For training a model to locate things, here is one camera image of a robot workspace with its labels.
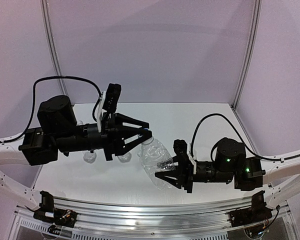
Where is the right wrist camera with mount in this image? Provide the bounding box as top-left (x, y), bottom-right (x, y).
top-left (173, 139), bottom-right (197, 175)

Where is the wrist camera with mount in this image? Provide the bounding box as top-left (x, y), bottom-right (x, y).
top-left (92, 83), bottom-right (122, 133)
top-left (173, 139), bottom-right (197, 175)

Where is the black right camera cable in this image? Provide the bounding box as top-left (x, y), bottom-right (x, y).
top-left (191, 113), bottom-right (283, 163)

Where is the aluminium front rail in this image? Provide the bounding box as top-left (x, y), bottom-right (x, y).
top-left (14, 193), bottom-right (291, 240)

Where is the black camera cable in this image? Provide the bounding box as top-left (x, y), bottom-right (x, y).
top-left (191, 113), bottom-right (283, 163)
top-left (0, 76), bottom-right (102, 145)

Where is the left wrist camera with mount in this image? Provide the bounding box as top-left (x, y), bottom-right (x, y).
top-left (92, 83), bottom-right (122, 133)

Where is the clear plastic bottle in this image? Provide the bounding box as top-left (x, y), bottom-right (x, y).
top-left (138, 136), bottom-right (172, 190)
top-left (76, 119), bottom-right (99, 164)
top-left (117, 152), bottom-right (132, 163)

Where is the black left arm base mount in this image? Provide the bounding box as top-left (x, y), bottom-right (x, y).
top-left (33, 191), bottom-right (78, 235)

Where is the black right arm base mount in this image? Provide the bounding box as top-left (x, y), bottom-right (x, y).
top-left (229, 190), bottom-right (285, 229)

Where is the aluminium left corner post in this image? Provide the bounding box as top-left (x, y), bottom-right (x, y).
top-left (40, 0), bottom-right (73, 111)

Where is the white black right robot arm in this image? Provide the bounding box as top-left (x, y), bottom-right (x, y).
top-left (155, 137), bottom-right (300, 209)

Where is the black left camera cable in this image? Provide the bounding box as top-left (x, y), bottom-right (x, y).
top-left (0, 76), bottom-right (102, 145)

